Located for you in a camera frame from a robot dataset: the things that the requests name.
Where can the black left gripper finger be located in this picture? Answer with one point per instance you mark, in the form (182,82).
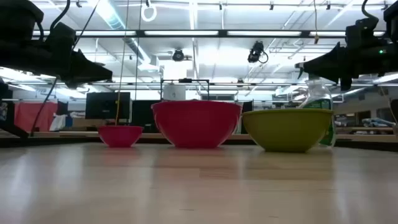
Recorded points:
(76,84)
(91,71)

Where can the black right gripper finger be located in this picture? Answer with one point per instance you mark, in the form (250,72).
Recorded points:
(326,63)
(345,83)

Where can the small pink bowl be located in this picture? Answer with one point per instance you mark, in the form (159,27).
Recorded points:
(120,136)

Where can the olive green bowl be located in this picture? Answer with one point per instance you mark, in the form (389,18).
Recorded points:
(286,130)

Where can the large red bowl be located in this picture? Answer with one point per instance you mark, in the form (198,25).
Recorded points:
(196,124)

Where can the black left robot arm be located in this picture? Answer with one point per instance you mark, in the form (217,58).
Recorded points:
(18,53)

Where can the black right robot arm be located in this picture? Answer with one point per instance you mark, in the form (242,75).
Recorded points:
(392,37)

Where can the green cleaner spray bottle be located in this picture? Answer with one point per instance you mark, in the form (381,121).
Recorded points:
(320,96)

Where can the black computer monitor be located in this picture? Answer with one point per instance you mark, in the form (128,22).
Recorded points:
(107,105)

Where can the white cloth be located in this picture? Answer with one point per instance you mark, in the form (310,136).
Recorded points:
(58,123)

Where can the blue white background object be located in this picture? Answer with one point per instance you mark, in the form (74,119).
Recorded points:
(377,122)

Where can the red cloth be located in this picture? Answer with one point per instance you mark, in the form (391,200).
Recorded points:
(31,116)

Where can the dark partition panel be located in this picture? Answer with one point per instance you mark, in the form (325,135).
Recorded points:
(143,116)

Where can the white cylindrical container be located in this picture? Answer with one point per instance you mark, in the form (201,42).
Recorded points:
(174,92)

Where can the narrow black panel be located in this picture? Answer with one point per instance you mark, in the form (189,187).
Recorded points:
(247,106)

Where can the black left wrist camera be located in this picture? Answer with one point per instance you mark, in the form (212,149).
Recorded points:
(62,35)

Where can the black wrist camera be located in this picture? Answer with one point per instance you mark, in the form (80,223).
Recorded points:
(62,35)
(360,31)

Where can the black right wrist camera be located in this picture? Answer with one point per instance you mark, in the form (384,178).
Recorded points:
(360,31)

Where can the black overhead camera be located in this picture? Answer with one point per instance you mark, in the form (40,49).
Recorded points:
(256,51)

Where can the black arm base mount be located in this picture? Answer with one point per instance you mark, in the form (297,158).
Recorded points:
(6,118)

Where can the round black ceiling camera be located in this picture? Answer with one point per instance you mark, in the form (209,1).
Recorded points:
(178,55)

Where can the black overhead frame beam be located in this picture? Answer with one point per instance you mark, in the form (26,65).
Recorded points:
(217,33)

